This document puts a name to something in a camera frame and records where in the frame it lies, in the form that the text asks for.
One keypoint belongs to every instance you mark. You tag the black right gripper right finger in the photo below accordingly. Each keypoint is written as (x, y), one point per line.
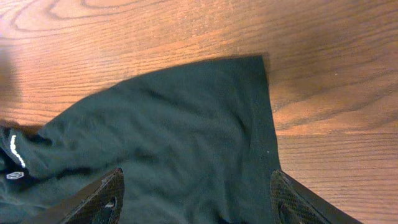
(293, 203)

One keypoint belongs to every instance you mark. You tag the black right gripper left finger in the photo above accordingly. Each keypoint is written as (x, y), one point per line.
(100, 202)

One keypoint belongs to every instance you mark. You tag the black t-shirt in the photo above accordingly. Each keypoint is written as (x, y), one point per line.
(196, 144)

